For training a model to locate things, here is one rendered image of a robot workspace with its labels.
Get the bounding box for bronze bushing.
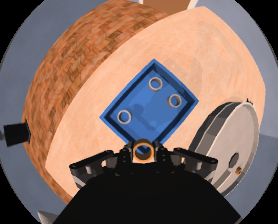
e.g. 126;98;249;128
235;167;242;175
133;138;154;162

